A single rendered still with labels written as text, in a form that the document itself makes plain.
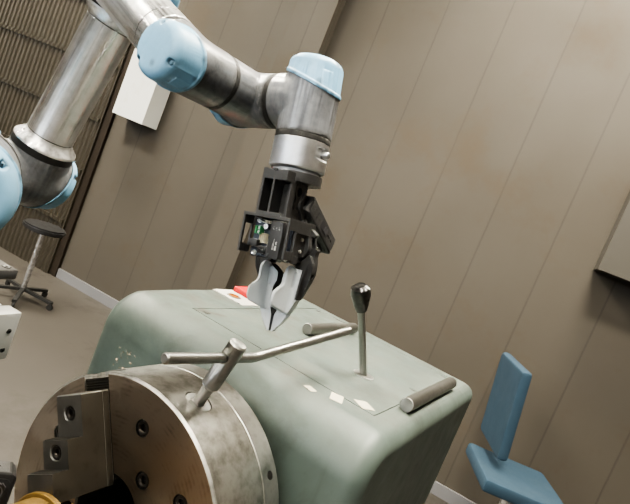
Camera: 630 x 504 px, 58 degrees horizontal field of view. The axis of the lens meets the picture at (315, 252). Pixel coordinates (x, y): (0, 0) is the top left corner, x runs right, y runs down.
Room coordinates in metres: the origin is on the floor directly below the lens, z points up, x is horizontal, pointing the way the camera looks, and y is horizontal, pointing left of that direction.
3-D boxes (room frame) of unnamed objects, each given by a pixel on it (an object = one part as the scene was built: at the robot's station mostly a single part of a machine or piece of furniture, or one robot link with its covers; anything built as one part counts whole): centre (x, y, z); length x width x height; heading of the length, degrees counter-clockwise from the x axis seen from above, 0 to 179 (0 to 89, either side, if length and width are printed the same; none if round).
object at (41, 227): (3.98, 1.82, 0.28); 0.47 x 0.45 x 0.56; 72
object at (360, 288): (0.88, -0.09, 1.38); 0.04 x 0.03 x 0.05; 153
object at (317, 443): (1.02, -0.08, 1.06); 0.59 x 0.48 x 0.39; 153
